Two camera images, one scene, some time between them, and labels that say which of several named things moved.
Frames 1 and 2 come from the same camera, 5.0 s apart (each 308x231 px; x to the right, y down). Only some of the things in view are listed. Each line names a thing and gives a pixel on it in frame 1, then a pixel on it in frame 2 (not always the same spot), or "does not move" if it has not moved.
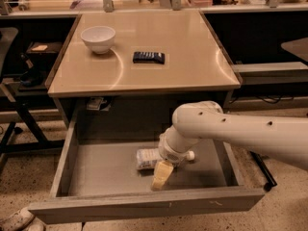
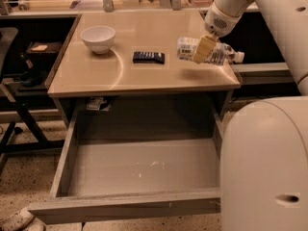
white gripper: (170, 152) -> (220, 21)
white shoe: (17, 221) does not move
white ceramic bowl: (98, 38) does not move
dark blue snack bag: (149, 58) does not move
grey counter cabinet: (134, 68) does not move
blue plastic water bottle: (146, 159) -> (223, 53)
